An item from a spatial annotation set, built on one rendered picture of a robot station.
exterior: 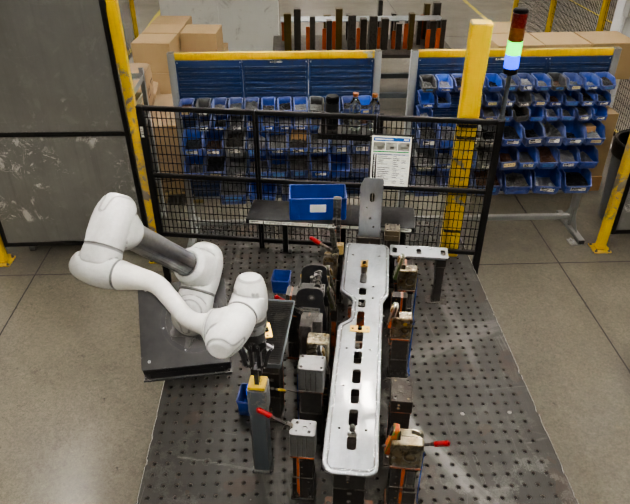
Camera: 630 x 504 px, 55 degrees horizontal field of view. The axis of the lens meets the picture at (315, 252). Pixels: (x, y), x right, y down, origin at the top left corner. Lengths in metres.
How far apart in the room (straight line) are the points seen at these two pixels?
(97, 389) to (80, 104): 1.86
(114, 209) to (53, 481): 1.82
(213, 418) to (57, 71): 2.61
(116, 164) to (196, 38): 2.67
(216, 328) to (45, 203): 3.26
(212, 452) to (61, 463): 1.25
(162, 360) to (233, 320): 1.08
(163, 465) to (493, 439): 1.31
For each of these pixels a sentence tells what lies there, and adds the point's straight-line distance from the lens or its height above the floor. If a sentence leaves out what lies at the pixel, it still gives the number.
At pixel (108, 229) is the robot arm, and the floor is 1.64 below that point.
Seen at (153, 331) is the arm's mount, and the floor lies 0.89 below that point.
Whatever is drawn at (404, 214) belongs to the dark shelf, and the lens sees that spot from 3.33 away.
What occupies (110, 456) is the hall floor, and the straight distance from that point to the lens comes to 3.56.
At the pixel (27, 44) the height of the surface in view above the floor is 1.65.
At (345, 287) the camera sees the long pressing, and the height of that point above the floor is 1.00.
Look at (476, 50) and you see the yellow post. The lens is 3.14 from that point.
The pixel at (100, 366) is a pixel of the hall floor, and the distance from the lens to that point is 4.07.
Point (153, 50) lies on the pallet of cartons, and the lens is 6.61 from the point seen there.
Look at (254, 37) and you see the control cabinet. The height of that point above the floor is 0.45.
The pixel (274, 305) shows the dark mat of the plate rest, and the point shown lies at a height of 1.16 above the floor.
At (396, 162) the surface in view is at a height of 1.30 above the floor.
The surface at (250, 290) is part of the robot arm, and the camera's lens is 1.83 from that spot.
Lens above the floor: 2.69
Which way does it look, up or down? 34 degrees down
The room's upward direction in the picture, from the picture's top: straight up
